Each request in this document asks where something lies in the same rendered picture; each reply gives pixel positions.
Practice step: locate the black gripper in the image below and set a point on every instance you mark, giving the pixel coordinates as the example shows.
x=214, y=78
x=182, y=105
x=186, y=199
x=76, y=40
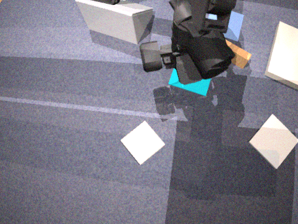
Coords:
x=151, y=54

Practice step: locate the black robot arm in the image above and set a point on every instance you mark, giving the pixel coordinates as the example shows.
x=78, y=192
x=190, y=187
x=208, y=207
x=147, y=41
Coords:
x=208, y=54

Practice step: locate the cream flat box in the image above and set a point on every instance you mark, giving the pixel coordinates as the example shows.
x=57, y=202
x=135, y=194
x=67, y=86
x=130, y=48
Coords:
x=283, y=61

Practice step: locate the tan wooden bar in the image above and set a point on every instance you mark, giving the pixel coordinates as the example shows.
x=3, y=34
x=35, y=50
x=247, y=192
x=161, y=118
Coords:
x=241, y=56

